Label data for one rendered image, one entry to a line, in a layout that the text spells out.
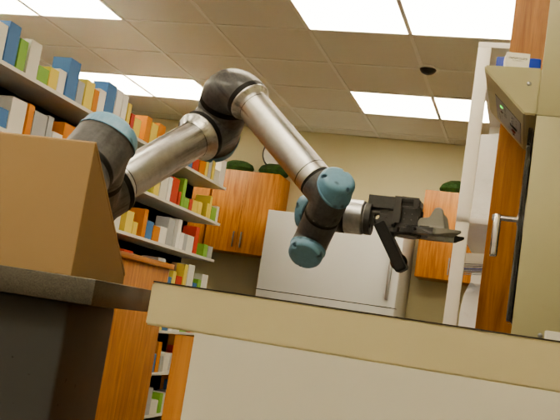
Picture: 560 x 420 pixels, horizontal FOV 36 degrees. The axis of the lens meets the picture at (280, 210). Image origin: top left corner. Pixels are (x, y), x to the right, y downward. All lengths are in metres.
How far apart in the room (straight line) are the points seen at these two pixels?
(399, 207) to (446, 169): 5.70
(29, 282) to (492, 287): 1.18
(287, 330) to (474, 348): 0.16
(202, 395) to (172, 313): 0.08
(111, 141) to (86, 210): 0.22
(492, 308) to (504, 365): 1.42
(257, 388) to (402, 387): 0.12
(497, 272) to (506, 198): 0.18
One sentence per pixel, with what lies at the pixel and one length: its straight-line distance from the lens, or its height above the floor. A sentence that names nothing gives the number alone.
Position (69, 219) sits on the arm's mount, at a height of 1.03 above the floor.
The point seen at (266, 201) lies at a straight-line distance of 7.40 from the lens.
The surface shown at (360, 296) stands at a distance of 6.76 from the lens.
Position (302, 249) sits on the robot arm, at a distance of 1.75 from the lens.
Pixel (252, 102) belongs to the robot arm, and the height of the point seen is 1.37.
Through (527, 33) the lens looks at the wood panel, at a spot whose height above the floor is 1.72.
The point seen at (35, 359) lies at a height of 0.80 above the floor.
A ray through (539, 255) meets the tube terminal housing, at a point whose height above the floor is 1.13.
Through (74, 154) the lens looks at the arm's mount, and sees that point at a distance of 1.43.
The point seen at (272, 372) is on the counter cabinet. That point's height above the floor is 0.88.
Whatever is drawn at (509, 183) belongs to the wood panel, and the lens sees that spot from 2.17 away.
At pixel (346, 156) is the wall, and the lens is 7.66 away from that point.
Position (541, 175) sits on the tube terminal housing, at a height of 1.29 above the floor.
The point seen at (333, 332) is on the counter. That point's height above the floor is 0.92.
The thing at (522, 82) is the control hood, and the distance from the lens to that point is 1.84.
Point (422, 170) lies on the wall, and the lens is 7.53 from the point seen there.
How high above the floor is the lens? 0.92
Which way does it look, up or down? 7 degrees up
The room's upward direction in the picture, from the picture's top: 9 degrees clockwise
